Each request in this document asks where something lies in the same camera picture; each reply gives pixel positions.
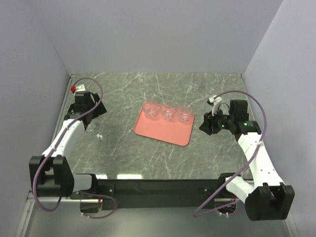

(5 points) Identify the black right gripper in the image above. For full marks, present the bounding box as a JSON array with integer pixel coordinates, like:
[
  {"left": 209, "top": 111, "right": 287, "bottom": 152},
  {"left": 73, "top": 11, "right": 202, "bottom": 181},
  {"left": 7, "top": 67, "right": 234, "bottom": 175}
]
[{"left": 199, "top": 105, "right": 235, "bottom": 135}]

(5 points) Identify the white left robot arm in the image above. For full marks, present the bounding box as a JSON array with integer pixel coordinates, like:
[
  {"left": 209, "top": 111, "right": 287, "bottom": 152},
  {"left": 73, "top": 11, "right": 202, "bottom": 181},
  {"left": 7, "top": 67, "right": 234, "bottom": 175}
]
[{"left": 29, "top": 91, "right": 107, "bottom": 197}]

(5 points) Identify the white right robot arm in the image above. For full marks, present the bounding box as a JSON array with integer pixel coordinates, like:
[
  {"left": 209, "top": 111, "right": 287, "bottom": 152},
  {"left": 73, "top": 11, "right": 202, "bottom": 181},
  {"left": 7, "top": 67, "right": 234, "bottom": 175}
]
[{"left": 200, "top": 96, "right": 295, "bottom": 221}]

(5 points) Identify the pink plastic tray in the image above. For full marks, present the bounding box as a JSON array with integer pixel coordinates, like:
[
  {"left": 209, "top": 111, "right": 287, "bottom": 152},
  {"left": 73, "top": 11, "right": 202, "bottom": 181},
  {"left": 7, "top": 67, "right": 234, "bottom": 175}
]
[{"left": 134, "top": 109, "right": 195, "bottom": 146}]

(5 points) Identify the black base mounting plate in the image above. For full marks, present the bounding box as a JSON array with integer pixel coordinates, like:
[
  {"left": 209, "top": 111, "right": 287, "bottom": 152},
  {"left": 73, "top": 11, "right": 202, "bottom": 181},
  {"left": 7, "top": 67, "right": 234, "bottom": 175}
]
[{"left": 97, "top": 179, "right": 219, "bottom": 208}]

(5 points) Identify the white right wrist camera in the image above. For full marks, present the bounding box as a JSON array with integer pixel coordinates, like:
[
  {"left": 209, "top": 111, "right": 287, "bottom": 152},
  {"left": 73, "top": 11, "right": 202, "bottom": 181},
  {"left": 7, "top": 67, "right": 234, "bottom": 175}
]
[{"left": 207, "top": 95, "right": 223, "bottom": 116}]

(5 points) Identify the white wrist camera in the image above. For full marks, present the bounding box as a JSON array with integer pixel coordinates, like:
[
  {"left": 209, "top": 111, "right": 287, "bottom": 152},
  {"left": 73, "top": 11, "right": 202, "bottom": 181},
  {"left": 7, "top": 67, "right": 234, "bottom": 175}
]
[
  {"left": 207, "top": 95, "right": 223, "bottom": 116},
  {"left": 70, "top": 84, "right": 86, "bottom": 94}
]

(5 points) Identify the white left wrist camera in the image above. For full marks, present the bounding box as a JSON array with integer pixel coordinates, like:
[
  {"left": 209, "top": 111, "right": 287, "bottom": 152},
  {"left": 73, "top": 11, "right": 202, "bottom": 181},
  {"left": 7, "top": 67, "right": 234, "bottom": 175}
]
[{"left": 70, "top": 84, "right": 86, "bottom": 94}]

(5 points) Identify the left aluminium rail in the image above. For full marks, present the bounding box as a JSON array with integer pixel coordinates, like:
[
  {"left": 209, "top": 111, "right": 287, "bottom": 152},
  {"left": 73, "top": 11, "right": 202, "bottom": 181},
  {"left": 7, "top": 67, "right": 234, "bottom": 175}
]
[{"left": 51, "top": 74, "right": 76, "bottom": 144}]

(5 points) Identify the front aluminium rail frame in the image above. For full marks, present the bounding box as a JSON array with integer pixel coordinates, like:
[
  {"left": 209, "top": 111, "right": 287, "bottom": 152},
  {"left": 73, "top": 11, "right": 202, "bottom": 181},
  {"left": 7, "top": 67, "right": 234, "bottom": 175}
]
[{"left": 27, "top": 179, "right": 255, "bottom": 210}]

